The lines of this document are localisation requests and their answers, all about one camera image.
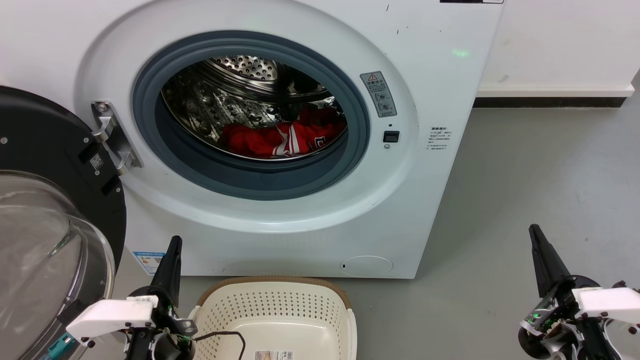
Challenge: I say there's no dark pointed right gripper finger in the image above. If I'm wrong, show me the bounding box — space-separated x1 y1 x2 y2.
533 224 573 292
529 225 555 299

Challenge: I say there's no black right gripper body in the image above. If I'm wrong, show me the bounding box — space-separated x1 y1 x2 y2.
517 275 623 360

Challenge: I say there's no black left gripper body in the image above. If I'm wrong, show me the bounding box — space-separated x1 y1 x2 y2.
125 286 197 360

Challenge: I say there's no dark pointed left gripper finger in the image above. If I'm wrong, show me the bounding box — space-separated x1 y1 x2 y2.
171 235 183 307
150 236 176 303

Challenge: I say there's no red garment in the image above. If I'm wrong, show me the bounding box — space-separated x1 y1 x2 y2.
220 107 348 160

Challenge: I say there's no cream perforated laundry basket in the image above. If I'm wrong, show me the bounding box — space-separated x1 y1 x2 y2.
188 276 358 360

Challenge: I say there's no stainless steel washing machine drum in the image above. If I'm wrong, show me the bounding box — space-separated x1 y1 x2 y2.
161 55 348 162

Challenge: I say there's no black washer door with glass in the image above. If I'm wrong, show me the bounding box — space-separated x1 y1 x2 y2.
0 86 127 360

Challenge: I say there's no blue energy label sticker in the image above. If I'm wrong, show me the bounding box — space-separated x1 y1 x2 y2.
133 251 166 276

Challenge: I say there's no grey rubber door gasket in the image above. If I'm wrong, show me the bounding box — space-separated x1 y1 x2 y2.
132 31 371 201

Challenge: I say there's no white front-load washing machine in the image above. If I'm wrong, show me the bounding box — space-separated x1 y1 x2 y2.
0 0 506 280

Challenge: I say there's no silver metal door hinge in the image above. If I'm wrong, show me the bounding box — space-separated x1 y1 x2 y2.
91 100 144 176

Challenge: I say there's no white text label sticker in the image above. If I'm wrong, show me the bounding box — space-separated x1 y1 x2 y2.
427 125 452 152

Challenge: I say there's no round white filter cover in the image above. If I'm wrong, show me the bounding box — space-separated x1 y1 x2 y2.
340 255 394 277

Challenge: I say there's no grey warning label sticker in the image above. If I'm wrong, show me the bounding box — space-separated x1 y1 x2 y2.
360 71 398 119

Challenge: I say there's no thin black cable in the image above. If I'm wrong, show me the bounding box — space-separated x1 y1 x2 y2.
192 331 247 360

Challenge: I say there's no teal cable connector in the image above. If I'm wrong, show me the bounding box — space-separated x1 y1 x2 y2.
47 334 76 360

